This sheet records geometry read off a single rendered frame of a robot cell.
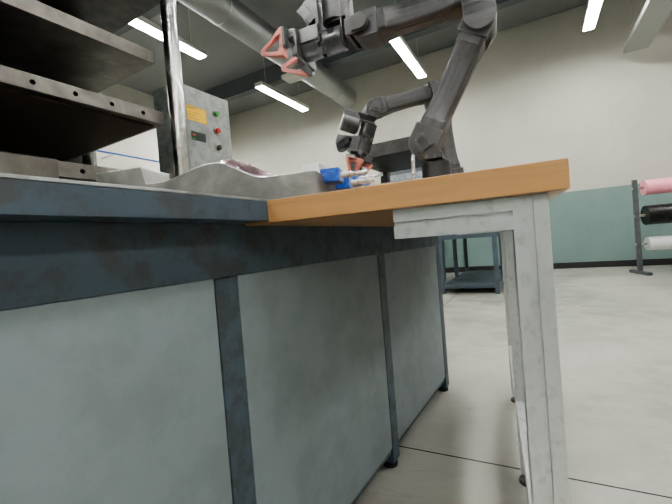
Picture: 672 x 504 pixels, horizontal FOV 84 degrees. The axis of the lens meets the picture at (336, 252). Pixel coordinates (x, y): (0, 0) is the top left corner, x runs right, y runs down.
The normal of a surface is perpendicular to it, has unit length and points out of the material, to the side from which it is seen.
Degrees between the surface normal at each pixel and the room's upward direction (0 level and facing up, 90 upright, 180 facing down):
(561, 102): 90
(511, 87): 90
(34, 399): 90
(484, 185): 90
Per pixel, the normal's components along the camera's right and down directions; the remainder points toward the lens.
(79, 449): 0.86, -0.06
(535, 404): -0.39, 0.05
